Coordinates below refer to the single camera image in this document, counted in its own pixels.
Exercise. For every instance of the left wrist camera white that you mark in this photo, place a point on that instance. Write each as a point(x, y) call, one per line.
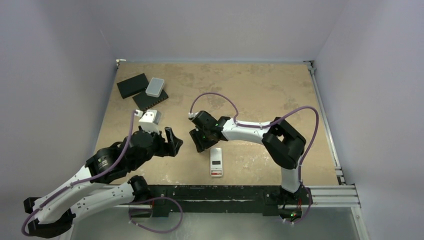
point(149, 120)

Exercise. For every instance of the aluminium frame rail right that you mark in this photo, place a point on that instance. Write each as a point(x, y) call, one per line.
point(330, 140)

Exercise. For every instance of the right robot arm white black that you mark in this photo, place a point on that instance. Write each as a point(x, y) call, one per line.
point(283, 142)

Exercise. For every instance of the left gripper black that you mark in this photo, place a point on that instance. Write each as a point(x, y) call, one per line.
point(174, 143)

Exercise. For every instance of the black box upper left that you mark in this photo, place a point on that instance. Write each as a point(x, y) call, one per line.
point(133, 85)

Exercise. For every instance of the black box with slots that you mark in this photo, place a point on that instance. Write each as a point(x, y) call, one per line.
point(145, 102)

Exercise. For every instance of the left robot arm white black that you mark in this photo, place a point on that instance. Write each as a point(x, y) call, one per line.
point(82, 195)

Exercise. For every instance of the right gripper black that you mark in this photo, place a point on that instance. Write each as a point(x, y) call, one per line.
point(199, 138)

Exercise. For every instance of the translucent grey plastic case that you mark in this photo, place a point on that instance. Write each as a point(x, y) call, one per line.
point(155, 87)

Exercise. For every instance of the white red remote control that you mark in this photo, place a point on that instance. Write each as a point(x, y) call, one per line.
point(216, 162)

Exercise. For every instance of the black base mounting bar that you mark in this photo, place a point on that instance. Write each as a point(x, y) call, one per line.
point(268, 200)

